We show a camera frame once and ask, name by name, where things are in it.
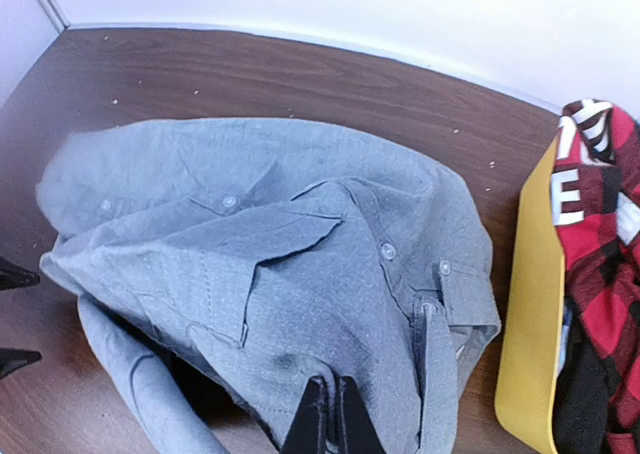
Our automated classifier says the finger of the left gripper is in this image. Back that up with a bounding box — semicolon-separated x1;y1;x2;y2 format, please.
0;257;40;290
0;348;42;379

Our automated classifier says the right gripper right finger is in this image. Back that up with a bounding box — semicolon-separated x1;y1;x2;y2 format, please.
337;376;385;454

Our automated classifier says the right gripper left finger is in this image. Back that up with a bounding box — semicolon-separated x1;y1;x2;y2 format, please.
279;376;329;454

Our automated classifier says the grey long sleeve shirt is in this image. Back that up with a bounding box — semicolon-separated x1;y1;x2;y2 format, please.
36;118;500;453

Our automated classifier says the yellow plastic bin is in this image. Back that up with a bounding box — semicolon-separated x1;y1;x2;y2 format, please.
494;141;565;453

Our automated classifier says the red black plaid shirt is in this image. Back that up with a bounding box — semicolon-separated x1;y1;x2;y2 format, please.
550;99;639;453

